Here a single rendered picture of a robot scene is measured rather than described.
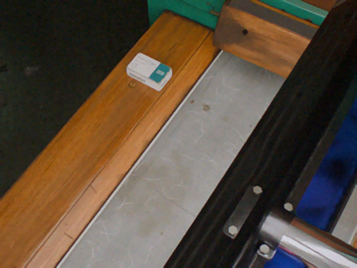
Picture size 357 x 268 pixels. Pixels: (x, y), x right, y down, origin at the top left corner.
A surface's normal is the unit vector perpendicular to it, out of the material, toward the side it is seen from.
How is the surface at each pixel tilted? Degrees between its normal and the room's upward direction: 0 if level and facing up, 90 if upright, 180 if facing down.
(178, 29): 0
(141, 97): 0
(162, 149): 0
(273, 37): 67
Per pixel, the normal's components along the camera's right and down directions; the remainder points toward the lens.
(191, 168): -0.07, -0.53
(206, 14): -0.57, 0.70
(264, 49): -0.55, 0.46
